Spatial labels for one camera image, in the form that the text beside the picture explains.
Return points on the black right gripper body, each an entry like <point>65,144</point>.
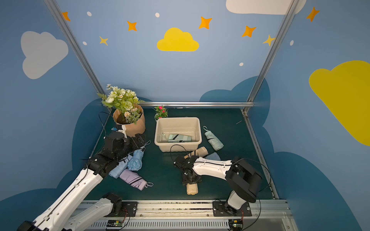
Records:
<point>187,176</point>

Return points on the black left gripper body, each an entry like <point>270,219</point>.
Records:
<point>134,141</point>

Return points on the beige umbrella front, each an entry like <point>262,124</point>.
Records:
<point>192,189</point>

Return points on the sky blue umbrella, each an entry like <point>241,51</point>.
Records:
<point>135,164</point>

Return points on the tan umbrella with black strap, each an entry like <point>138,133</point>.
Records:
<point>200,152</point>

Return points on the blue-grey umbrella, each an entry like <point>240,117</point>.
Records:
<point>214,156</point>

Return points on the lilac umbrella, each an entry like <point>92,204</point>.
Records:
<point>135,180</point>

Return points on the pale blue umbrella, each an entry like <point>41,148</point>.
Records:
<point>117,171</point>

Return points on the mint umbrella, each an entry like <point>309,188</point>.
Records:
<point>213,140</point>
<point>177,138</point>

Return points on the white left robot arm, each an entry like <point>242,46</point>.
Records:
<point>117,146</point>

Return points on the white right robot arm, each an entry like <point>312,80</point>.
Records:
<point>244,180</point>

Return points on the beige plastic storage box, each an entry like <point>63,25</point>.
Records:
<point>178,125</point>

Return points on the tan pot with white flowers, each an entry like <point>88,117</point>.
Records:
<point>128,114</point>

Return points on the small pink flower pot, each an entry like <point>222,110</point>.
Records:
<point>161,112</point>

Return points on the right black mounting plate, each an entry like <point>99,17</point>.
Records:
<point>221,209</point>

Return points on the black mounting plate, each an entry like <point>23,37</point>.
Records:
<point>121,208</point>
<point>221,209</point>

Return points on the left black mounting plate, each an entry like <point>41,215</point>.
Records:
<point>121,208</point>

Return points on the right green circuit board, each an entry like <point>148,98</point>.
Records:
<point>235,225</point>

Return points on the green circuit board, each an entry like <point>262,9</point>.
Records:
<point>235,225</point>
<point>115,225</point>

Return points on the left green circuit board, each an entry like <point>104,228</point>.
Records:
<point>115,225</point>

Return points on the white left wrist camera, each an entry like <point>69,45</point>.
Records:
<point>123,132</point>

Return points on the aluminium frame back bar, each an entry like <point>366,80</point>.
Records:
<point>199,104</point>

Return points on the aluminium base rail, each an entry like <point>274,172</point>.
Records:
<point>196,215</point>

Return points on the aluminium frame left post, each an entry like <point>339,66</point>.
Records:
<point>68,33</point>

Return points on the aluminium frame post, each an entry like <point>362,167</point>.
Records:
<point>68,33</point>
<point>283,29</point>

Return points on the aluminium frame right post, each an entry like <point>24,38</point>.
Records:
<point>283,29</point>

